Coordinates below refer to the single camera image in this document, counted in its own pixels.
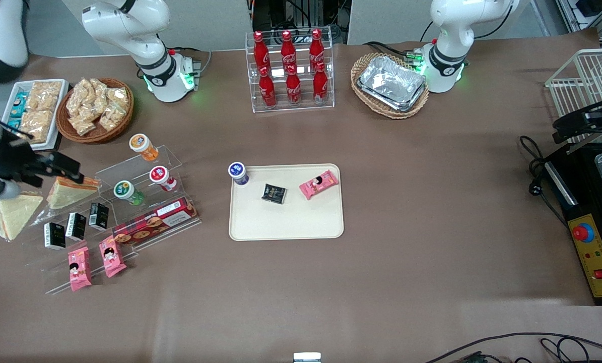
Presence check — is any dark round wicker basket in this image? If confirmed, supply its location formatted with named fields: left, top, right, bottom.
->
left=55, top=77, right=135, bottom=145

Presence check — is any green lid yogurt bottle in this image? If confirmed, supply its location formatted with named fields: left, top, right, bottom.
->
left=113, top=180, right=146, bottom=206

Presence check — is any white rectangular dish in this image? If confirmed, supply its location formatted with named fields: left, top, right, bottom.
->
left=1, top=79, right=70, bottom=151

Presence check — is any aluminium frame equipment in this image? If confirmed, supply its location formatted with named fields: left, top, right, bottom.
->
left=555, top=0, right=602, bottom=37

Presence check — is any black power cable with plug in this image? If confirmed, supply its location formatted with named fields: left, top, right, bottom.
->
left=519, top=135, right=569, bottom=228

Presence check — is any clear acrylic step stand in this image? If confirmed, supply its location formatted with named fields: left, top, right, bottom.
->
left=95, top=145, right=204, bottom=249
left=0, top=191, right=141, bottom=296

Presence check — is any pink snack pack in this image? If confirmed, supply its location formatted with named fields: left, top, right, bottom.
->
left=299, top=169, right=340, bottom=201
left=98, top=235, right=128, bottom=279
left=68, top=245, right=93, bottom=292

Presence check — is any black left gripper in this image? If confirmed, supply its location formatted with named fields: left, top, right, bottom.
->
left=552, top=94, right=602, bottom=145

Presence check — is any orange lid yogurt bottle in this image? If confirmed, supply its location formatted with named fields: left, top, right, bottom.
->
left=129, top=133, right=159, bottom=162

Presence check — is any triangular sandwich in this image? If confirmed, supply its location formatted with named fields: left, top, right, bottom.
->
left=0, top=194, right=45, bottom=242
left=46, top=175, right=102, bottom=210

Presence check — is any beige plastic tray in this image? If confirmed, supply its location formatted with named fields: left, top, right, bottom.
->
left=229, top=163, right=345, bottom=241

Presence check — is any coiled black cable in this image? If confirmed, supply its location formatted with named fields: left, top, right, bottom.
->
left=540, top=336, right=592, bottom=363

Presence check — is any clear cracker pack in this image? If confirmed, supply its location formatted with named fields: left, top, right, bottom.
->
left=20, top=109, right=55, bottom=144
left=26, top=81, right=63, bottom=112

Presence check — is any red lid yogurt bottle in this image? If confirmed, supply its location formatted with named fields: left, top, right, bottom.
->
left=149, top=165, right=178, bottom=193

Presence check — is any grey arm base cable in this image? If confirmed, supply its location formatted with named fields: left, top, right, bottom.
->
left=172, top=46, right=214, bottom=76

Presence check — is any small black carton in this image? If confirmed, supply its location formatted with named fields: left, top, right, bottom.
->
left=88, top=202, right=110, bottom=231
left=65, top=212, right=88, bottom=241
left=261, top=184, right=287, bottom=205
left=43, top=222, right=67, bottom=251

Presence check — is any light oval wicker basket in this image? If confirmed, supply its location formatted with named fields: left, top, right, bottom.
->
left=350, top=52, right=431, bottom=120

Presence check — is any white wire rack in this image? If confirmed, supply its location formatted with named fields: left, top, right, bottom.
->
left=545, top=47, right=602, bottom=145

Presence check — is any clear acrylic bottle rack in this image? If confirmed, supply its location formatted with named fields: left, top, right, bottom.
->
left=245, top=27, right=336, bottom=114

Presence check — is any long black cable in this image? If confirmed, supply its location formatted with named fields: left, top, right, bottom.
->
left=422, top=331, right=602, bottom=363

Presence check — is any black machine with yellow panel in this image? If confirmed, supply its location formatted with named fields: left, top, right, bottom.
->
left=542, top=141, right=602, bottom=307

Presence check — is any dark equipment with cables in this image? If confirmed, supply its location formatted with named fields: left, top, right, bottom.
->
left=249, top=0, right=353, bottom=46

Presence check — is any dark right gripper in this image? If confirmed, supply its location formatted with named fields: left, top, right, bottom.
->
left=0, top=144, right=85, bottom=190

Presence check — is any thin silver metal bar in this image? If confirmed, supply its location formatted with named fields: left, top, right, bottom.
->
left=565, top=139, right=599, bottom=155

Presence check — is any red cola bottle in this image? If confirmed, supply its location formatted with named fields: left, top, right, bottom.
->
left=312, top=62, right=329, bottom=105
left=258, top=67, right=278, bottom=108
left=280, top=30, right=298, bottom=74
left=308, top=29, right=326, bottom=71
left=285, top=65, right=303, bottom=107
left=252, top=31, right=271, bottom=76

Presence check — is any red cookie box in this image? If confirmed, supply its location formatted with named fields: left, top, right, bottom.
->
left=111, top=197, right=199, bottom=247

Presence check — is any stack of foil trays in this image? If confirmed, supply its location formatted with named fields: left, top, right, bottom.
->
left=357, top=55, right=428, bottom=113

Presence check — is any black arm base cable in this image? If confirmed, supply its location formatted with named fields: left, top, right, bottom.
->
left=363, top=41, right=418, bottom=60

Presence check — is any blue lid yogurt bottle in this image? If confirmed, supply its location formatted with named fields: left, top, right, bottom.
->
left=228, top=161, right=250, bottom=187

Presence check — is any silver machine handle bar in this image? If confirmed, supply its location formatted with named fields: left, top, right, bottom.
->
left=545, top=161, right=579, bottom=208

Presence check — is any clear bag of snacks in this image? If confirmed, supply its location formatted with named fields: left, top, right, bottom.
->
left=79, top=78, right=112, bottom=109
left=65, top=85, right=93, bottom=119
left=69, top=114, right=99, bottom=137
left=97, top=88, right=130, bottom=132

